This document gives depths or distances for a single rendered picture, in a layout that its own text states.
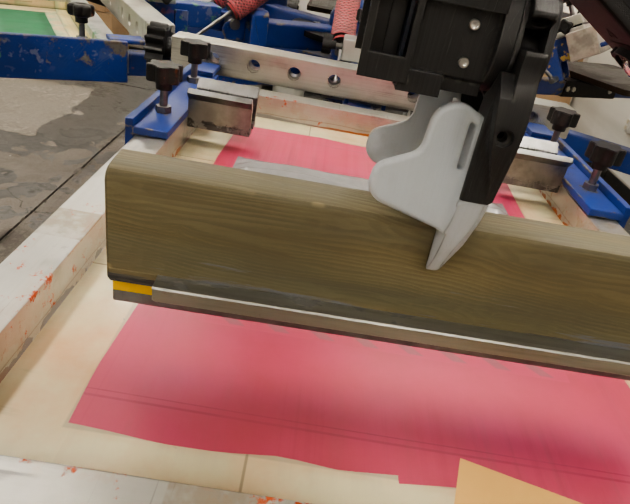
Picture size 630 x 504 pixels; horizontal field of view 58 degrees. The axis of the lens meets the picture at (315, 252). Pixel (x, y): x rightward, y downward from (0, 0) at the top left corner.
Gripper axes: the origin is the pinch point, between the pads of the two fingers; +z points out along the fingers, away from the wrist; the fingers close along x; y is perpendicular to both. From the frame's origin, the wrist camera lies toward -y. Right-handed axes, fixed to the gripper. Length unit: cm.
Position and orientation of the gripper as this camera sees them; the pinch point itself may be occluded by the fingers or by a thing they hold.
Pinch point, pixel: (445, 234)
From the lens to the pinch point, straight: 33.7
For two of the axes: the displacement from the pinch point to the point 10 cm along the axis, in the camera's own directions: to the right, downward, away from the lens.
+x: -0.5, 4.9, -8.7
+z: -1.7, 8.5, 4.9
